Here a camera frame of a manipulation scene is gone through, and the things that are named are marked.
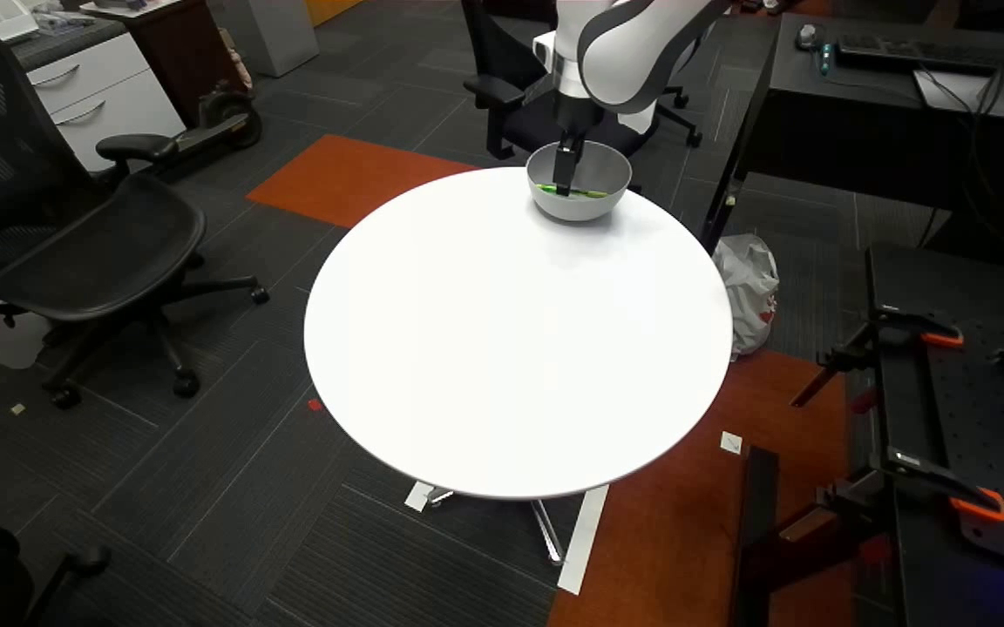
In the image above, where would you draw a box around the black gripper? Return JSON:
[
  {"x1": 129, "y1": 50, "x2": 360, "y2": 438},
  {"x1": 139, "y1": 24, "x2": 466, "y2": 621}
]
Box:
[{"x1": 553, "y1": 97, "x2": 597, "y2": 195}]

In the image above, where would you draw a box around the grey round bowl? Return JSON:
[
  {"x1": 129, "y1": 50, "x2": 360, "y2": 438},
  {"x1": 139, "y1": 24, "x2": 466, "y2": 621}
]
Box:
[{"x1": 524, "y1": 136, "x2": 636, "y2": 225}]

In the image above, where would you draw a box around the clear plastic bag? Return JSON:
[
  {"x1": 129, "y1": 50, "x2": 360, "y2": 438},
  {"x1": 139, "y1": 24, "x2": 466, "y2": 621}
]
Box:
[{"x1": 711, "y1": 231, "x2": 784, "y2": 362}]

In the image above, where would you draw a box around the black office desk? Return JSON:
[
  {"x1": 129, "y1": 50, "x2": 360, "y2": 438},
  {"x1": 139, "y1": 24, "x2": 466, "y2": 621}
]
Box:
[{"x1": 698, "y1": 12, "x2": 1004, "y2": 268}]

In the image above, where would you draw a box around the grey cabinet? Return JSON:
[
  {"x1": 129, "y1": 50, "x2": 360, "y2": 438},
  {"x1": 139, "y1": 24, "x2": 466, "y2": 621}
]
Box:
[{"x1": 210, "y1": 0, "x2": 322, "y2": 81}]

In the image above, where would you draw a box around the black keyboard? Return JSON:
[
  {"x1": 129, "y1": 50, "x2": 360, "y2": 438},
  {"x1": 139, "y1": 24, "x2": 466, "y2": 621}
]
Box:
[{"x1": 830, "y1": 29, "x2": 1004, "y2": 75}]

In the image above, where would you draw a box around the white table base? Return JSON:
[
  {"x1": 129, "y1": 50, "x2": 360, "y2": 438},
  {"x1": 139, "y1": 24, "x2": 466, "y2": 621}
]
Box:
[{"x1": 402, "y1": 476, "x2": 615, "y2": 598}]

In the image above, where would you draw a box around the dark brown cabinet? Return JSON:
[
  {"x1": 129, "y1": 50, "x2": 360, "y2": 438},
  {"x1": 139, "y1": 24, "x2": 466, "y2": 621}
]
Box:
[{"x1": 124, "y1": 0, "x2": 258, "y2": 121}]

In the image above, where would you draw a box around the white drawer cabinet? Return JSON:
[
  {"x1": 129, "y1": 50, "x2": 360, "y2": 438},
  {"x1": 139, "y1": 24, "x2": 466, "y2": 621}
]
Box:
[{"x1": 12, "y1": 29, "x2": 188, "y2": 178}]

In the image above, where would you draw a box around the black mesh office chair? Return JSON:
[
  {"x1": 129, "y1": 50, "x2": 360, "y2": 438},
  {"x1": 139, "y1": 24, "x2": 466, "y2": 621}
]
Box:
[{"x1": 0, "y1": 15, "x2": 272, "y2": 412}]

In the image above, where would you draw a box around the black workbench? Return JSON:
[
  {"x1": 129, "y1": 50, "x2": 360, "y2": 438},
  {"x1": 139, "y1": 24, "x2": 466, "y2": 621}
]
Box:
[{"x1": 865, "y1": 240, "x2": 1004, "y2": 627}]

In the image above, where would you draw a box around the black orange-handled bar clamp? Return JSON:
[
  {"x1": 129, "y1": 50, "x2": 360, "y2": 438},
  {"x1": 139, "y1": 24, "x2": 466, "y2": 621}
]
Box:
[
  {"x1": 819, "y1": 446, "x2": 1004, "y2": 541},
  {"x1": 790, "y1": 302, "x2": 969, "y2": 412}
]

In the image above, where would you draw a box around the black upright post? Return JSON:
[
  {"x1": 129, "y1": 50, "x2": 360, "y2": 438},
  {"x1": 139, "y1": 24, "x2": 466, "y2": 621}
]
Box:
[{"x1": 727, "y1": 446, "x2": 789, "y2": 627}]

